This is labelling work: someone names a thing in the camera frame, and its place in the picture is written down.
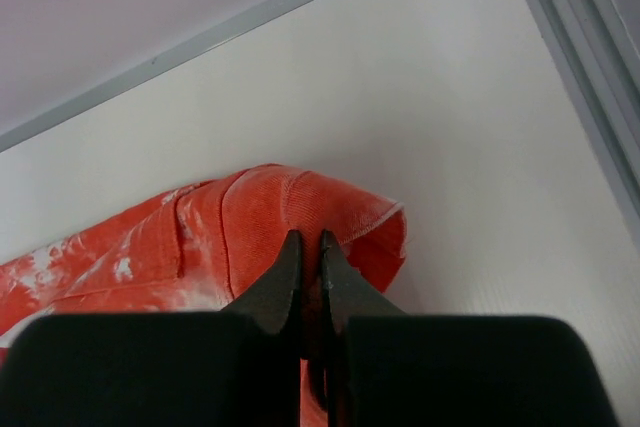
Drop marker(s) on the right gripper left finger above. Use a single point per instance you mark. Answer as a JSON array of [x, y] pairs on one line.
[[273, 301]]

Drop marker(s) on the orange white-speckled trousers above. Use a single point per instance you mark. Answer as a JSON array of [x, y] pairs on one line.
[[201, 246]]

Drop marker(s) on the right aluminium frame post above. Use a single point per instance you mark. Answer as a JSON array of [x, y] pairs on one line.
[[597, 55]]

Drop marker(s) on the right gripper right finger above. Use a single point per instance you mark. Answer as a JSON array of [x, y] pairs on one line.
[[346, 294]]

